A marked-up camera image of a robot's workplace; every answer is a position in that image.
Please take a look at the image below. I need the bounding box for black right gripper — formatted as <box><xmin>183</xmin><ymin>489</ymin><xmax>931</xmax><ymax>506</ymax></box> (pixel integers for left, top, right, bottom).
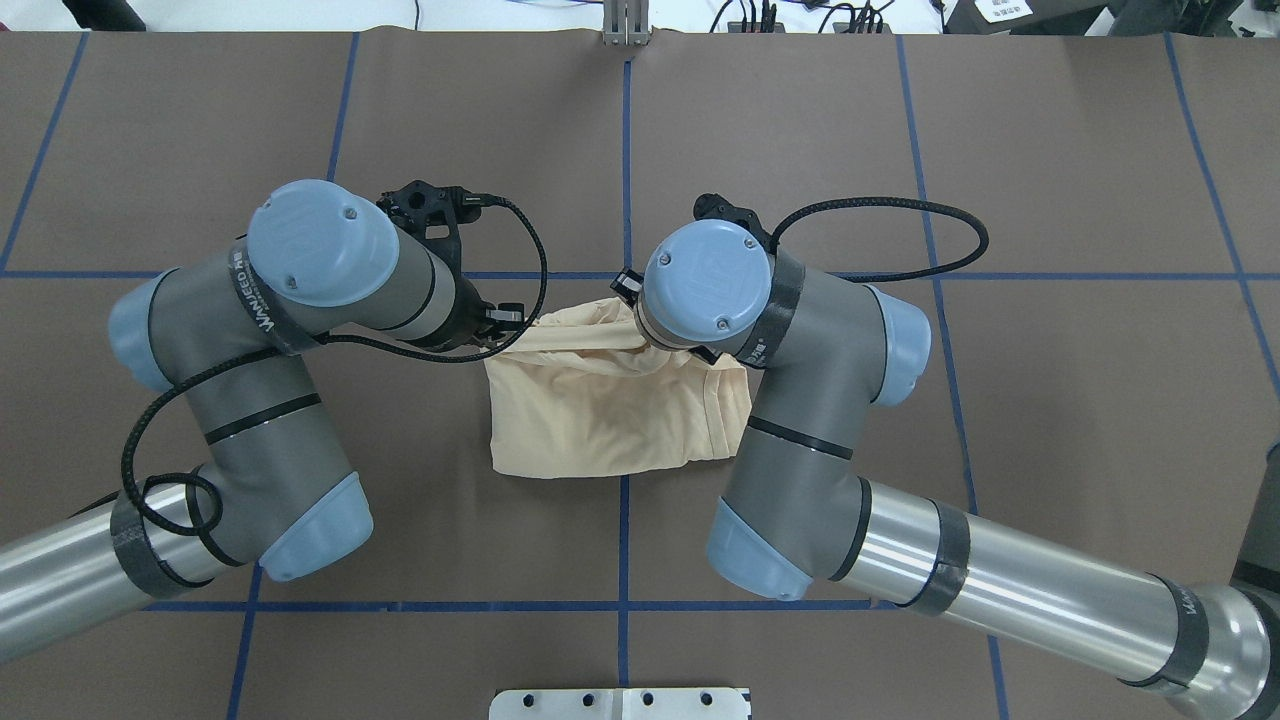
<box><xmin>611</xmin><ymin>268</ymin><xmax>644</xmax><ymax>306</ymax></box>

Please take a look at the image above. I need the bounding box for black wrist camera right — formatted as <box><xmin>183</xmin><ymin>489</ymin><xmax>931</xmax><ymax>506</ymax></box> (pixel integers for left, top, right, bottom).
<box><xmin>692</xmin><ymin>193</ymin><xmax>778</xmax><ymax>255</ymax></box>

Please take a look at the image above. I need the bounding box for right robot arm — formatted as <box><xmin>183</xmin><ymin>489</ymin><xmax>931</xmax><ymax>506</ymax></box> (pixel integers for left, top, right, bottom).
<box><xmin>618</xmin><ymin>219</ymin><xmax>1277</xmax><ymax>719</ymax></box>

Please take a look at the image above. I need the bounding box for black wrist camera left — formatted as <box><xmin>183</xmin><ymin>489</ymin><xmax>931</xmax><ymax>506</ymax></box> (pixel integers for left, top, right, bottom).
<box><xmin>375</xmin><ymin>179</ymin><xmax>486</xmax><ymax>275</ymax></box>

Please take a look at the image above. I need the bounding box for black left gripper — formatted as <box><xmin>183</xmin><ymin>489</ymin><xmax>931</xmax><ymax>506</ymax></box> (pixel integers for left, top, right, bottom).
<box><xmin>440</xmin><ymin>275</ymin><xmax>529</xmax><ymax>352</ymax></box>

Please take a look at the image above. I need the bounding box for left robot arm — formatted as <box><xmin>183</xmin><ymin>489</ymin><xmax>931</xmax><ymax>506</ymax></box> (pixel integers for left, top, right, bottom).
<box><xmin>1</xmin><ymin>179</ymin><xmax>532</xmax><ymax>662</ymax></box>

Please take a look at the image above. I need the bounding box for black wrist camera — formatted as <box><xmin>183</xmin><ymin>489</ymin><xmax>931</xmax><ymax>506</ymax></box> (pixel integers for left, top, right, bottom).
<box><xmin>692</xmin><ymin>193</ymin><xmax>778</xmax><ymax>255</ymax></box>
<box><xmin>375</xmin><ymin>179</ymin><xmax>486</xmax><ymax>275</ymax></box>

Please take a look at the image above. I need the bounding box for cream long-sleeve graphic shirt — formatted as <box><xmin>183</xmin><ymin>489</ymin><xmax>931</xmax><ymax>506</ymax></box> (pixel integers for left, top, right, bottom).
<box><xmin>484</xmin><ymin>299</ymin><xmax>753</xmax><ymax>479</ymax></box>

